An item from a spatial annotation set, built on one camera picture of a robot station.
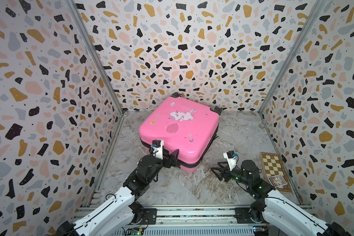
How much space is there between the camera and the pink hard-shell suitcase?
Answer: 2.59 ft

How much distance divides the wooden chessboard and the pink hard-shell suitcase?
1.15ft

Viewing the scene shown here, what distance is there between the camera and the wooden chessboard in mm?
832
